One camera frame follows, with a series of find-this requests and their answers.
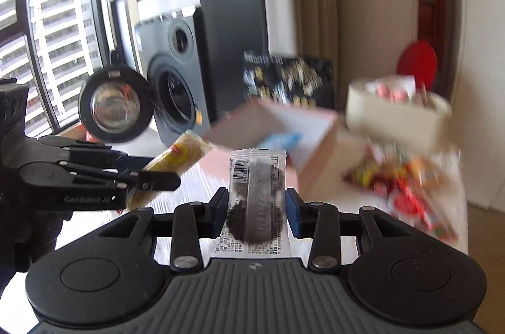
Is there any yellow noodle snack packet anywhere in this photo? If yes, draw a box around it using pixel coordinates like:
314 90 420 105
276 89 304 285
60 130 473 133
126 130 215 212

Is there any black white cookie packet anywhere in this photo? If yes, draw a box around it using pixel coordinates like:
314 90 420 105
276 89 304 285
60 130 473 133
214 149 292 259

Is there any blue snack packet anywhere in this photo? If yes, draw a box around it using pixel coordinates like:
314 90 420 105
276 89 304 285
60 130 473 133
257 132 303 152

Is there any red yellow meat packet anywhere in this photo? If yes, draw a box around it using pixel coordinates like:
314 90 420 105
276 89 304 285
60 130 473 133
342 144 428 197

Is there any pink cardboard box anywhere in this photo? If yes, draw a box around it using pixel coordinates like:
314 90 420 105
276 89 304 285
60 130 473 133
203 99 338 196

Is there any long red green snack packet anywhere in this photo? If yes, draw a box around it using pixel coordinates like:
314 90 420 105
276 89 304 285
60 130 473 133
388 179 458 243

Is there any grey speaker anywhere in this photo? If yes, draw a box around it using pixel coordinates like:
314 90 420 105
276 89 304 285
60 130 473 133
135 8 217 145

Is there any black plum snack bag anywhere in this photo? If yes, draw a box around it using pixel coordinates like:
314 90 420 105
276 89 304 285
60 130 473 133
243 52 335 109

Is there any cream tissue box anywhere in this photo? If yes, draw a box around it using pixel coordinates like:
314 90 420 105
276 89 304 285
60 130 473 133
346 79 452 153

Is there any pink ball ornament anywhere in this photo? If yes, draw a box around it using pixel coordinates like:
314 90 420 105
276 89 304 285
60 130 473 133
376 85 409 103

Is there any red round chair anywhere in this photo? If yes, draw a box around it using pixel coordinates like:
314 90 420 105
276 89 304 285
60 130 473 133
396 40 438 91

